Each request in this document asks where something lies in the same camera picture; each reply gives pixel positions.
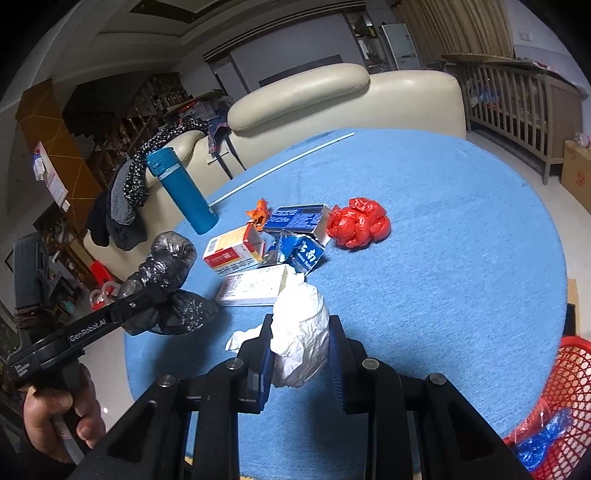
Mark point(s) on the brown wooden panel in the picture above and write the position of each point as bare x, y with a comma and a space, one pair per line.
51, 120

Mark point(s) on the clear plastic jug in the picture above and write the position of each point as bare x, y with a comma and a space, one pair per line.
104, 295

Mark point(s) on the wooden staircase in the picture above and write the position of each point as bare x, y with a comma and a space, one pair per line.
138, 106

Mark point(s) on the blue and silver box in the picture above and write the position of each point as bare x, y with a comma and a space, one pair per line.
295, 217

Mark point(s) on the thin white stick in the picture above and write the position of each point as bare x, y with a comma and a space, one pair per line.
277, 168

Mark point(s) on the orange and white medicine box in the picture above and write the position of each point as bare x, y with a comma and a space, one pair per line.
226, 251

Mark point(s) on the white plastic bag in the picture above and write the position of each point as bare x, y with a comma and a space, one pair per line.
300, 323

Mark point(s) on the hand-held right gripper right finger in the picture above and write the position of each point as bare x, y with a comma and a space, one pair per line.
336, 369

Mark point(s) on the red mesh basket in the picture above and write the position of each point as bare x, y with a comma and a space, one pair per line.
572, 378

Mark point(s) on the dark grey clothes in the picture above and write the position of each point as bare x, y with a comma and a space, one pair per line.
120, 224

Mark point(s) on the crumpled blue packet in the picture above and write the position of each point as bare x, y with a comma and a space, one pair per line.
300, 256

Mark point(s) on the wooden crib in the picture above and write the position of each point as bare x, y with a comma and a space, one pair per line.
508, 106

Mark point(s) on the cardboard box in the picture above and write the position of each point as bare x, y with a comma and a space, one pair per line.
577, 175

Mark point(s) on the orange wrapper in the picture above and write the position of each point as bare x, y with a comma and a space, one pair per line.
260, 213

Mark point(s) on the red stool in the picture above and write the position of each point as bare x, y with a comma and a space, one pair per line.
100, 272

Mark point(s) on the blue tablecloth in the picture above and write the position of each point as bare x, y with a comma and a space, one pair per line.
438, 240

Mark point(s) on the blue plastic bag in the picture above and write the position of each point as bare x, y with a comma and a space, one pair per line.
549, 434

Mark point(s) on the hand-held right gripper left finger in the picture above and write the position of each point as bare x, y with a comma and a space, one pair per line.
264, 369

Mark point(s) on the white standing air conditioner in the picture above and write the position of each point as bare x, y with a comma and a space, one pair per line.
399, 46

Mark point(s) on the cream leather sofa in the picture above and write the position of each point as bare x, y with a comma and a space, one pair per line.
323, 106

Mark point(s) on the black plastic bag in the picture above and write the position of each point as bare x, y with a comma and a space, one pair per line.
171, 254

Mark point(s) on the blue thermos bottle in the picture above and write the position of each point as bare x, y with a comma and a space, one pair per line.
184, 194

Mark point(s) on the person's left hand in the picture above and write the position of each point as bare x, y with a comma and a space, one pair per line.
85, 415

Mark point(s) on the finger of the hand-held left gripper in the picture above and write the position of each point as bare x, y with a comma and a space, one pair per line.
141, 301

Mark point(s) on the red plastic bag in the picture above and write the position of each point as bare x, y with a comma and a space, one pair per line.
358, 224

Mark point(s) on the beige curtain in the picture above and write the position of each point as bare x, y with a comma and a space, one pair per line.
461, 23

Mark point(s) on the wall calendar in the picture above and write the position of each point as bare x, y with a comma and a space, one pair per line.
51, 180

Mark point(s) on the black polka dot cloth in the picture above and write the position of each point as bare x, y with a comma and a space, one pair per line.
138, 180

